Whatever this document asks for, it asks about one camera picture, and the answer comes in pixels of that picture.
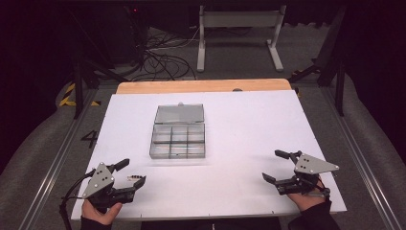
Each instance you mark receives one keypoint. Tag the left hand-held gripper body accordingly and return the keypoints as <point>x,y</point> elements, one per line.
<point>98,182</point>

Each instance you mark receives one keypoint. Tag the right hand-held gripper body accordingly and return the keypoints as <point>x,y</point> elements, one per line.
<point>311,165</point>

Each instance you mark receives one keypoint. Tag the small white dotted piece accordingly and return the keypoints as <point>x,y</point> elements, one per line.
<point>133,177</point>

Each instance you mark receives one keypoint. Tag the person's left hand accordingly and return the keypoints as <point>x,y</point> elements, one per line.
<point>101,214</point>

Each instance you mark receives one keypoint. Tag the person's right hand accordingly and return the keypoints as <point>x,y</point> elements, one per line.
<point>306,200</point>

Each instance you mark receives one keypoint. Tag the white table board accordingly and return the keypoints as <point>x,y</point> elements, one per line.
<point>230,127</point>

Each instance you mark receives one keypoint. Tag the clear plastic compartment box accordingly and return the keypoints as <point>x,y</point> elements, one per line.
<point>178,134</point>

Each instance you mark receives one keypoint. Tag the person's dark clothing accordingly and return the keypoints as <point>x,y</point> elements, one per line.
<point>210,224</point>

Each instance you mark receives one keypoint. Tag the yellow black hazard tape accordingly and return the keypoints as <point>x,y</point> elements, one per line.
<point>68,96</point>

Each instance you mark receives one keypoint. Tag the black metal stand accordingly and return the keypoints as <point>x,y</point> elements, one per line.
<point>79,83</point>
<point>332,64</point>

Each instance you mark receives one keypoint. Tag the white metal stand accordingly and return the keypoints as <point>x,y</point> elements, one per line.
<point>239,19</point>

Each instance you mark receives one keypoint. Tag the aluminium floor rail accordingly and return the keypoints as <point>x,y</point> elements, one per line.
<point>54,166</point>
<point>360,153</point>

